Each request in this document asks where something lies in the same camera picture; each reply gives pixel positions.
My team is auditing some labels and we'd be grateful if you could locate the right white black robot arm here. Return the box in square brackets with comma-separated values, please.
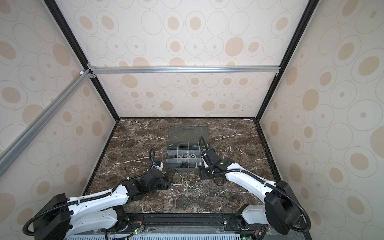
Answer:
[199, 137, 312, 235]

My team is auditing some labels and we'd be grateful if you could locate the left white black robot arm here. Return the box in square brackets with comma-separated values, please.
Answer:
[22, 148, 171, 240]

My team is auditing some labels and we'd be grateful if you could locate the clear plastic compartment organizer box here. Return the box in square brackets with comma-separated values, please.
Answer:
[165, 125, 211, 172]

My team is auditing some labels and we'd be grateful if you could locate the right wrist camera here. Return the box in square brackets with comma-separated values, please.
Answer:
[203, 148, 222, 170]

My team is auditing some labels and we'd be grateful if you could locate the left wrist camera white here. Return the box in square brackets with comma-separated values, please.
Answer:
[153, 161, 164, 171]

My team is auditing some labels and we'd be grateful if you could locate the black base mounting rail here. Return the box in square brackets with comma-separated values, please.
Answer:
[50, 211, 309, 240]

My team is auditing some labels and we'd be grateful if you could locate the horizontal aluminium frame bar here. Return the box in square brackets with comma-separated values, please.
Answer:
[91, 66, 280, 74]

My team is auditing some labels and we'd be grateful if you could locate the left diagonal aluminium frame bar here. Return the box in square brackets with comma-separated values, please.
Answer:
[1, 70, 91, 175]

